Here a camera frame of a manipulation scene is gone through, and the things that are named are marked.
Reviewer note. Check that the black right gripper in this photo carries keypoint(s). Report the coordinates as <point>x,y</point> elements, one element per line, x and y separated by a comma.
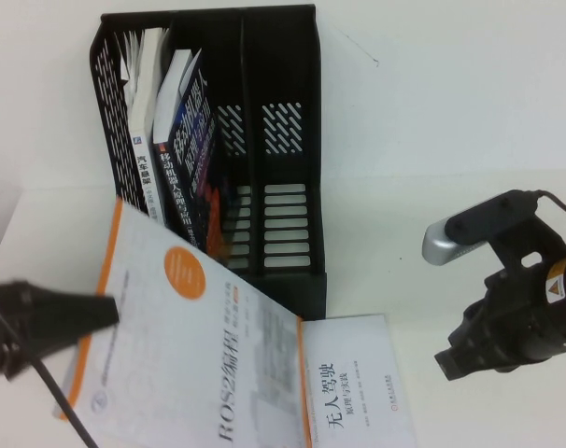
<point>502,326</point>

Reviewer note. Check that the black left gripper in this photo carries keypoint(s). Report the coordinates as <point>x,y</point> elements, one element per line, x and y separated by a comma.
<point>9,317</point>

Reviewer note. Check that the orange edged ROS2 book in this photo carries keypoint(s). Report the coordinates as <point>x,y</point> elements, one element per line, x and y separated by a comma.
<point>194,350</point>

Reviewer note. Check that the white autonomous driving book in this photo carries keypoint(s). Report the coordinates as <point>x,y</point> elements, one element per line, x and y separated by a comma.
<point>357,373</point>

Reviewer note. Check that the white spine paperback book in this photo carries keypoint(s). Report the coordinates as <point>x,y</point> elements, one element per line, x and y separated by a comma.
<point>145,140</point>

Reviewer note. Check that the dark blue robot book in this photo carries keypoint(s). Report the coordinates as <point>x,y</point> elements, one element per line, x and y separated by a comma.
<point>189,140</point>

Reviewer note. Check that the black plastic book stand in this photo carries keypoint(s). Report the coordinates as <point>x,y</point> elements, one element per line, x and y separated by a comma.
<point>287,163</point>

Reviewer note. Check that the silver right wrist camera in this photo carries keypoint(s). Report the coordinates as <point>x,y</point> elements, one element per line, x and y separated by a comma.
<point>439,245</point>

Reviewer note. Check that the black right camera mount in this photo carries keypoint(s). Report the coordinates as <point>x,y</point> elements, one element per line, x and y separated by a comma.
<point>493,214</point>

